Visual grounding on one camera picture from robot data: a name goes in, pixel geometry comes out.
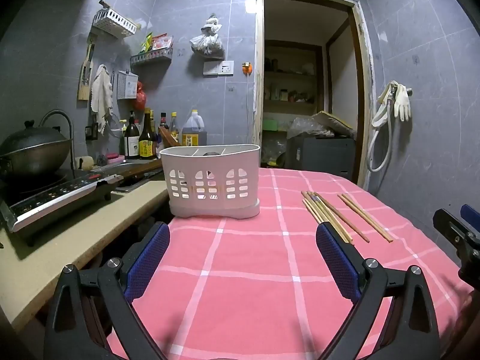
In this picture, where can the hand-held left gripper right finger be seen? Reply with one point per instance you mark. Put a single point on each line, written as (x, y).
(337, 262)

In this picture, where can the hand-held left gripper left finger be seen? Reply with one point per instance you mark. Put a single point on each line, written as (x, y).
(146, 258)

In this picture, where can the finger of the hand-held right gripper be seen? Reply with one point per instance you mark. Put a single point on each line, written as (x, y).
(471, 215)
(453, 225)

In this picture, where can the bundle of wooden chopsticks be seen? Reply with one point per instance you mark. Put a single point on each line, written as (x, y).
(322, 212)

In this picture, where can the white plastic utensil holder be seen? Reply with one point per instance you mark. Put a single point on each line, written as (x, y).
(213, 161)

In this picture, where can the stainless steel sink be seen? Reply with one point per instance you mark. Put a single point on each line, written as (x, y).
(131, 186)

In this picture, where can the pink checkered tablecloth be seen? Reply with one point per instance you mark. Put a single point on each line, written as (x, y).
(255, 270)

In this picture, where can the brown wooden cutting board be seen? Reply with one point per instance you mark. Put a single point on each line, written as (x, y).
(138, 168)

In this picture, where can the pink soap dish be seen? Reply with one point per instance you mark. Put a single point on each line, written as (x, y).
(115, 157)

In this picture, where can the dark grey cabinet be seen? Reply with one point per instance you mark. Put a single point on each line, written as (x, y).
(322, 157)

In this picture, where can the dark steel scrubber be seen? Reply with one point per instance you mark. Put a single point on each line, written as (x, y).
(101, 159)

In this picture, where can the black induction cooker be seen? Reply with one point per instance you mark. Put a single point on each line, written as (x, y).
(56, 195)

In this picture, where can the dark bottle with yellow label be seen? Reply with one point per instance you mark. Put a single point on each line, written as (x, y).
(147, 146)

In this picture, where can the beige loofah sponge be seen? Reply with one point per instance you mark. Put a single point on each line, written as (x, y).
(84, 163)

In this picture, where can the dark bottle with white label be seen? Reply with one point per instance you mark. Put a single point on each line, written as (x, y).
(131, 142)

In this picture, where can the brown packet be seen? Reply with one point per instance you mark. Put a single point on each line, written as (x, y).
(168, 138)

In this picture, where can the white rubber gloves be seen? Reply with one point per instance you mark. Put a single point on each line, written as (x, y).
(403, 103)

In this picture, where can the round mesh strainer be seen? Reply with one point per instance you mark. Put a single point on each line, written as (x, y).
(117, 127)

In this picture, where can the clear bottle with yellow cap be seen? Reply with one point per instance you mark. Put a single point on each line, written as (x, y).
(174, 125)

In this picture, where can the large cooking oil jug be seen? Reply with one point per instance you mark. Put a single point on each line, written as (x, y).
(194, 131)

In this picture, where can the curved metal faucet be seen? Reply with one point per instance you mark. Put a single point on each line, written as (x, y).
(72, 142)

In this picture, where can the crumpled clear plastic bag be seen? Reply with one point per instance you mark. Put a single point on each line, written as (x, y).
(305, 127)

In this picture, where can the red capped dark bottle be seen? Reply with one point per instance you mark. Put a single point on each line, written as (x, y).
(164, 120)

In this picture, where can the flat woven sack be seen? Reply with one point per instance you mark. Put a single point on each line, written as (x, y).
(337, 122)

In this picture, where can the yellow capped dark bottle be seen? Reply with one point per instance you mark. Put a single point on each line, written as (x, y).
(153, 118)

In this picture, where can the green box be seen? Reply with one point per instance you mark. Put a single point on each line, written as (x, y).
(274, 125)

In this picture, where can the black wok with lid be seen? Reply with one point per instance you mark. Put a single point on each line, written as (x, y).
(33, 150)

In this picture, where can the red plastic bag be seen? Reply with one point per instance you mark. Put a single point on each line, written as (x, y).
(140, 99)

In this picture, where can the white hanging towel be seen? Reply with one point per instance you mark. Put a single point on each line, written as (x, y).
(101, 93)

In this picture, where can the white hanging slotted box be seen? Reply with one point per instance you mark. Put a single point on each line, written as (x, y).
(125, 86)

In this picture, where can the wooden knife rack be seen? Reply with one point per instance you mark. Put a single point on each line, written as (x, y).
(83, 90)

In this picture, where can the wooden storage shelf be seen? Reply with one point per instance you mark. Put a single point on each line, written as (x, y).
(292, 75)

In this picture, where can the green snack packet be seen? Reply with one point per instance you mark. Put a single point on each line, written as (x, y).
(147, 43)

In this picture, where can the red snack packet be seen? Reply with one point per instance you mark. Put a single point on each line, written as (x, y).
(163, 42)

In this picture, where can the hanging clear plastic bag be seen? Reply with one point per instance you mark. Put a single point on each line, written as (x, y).
(206, 45)

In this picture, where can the black wall socket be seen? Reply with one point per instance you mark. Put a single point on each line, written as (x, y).
(92, 132)

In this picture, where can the wooden door frame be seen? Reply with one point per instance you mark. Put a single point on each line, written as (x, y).
(258, 82)

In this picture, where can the white wall switch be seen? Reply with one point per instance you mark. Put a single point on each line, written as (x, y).
(210, 68)

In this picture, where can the grey wall shelf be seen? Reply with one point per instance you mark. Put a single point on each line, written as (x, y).
(150, 57)

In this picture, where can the white wall socket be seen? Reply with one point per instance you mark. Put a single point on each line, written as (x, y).
(226, 68)

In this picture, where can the orange wall hook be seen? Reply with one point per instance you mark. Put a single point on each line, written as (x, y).
(247, 68)

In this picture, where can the white slotted wall basket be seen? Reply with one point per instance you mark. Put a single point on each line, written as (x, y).
(116, 22)

